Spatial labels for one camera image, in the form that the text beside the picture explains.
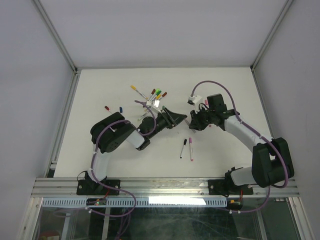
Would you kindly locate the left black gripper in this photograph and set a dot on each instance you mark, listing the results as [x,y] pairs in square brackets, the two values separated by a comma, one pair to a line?
[172,119]

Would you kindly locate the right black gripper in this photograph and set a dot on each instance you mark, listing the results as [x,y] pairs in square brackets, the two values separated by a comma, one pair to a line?
[195,123]

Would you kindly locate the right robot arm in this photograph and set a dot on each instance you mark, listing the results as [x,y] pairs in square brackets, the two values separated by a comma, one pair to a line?
[271,158]

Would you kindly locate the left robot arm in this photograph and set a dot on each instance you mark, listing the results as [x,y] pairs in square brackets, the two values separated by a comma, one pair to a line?
[108,134]

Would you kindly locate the black capped thin pen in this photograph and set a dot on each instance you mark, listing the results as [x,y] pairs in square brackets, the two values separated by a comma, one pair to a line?
[182,148]

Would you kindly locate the dark red capped marker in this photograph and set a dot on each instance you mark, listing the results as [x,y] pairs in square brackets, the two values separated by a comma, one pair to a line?
[164,94]

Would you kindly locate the purple capped marker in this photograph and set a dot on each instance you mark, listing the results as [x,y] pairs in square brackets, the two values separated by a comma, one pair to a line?
[191,155]

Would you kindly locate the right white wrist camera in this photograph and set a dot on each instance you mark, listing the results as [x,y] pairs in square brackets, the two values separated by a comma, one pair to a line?
[195,101]

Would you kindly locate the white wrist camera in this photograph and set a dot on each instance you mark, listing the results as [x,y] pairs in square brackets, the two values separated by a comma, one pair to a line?
[154,105]
[195,101]

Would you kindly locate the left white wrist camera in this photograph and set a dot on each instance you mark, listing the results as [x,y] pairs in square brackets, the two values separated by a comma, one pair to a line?
[154,105]

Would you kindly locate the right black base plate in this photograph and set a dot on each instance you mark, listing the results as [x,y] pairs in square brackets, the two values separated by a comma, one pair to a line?
[225,188]

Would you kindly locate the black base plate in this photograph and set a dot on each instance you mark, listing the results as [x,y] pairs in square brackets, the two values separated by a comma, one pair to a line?
[88,187]
[225,188]

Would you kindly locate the slotted grey cable duct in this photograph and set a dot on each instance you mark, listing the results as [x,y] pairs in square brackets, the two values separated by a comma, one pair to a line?
[139,202]

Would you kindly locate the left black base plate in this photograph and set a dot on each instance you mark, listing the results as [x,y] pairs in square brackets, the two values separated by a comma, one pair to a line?
[88,187]

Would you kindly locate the aluminium front rail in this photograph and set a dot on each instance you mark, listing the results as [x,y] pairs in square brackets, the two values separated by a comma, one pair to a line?
[145,187]

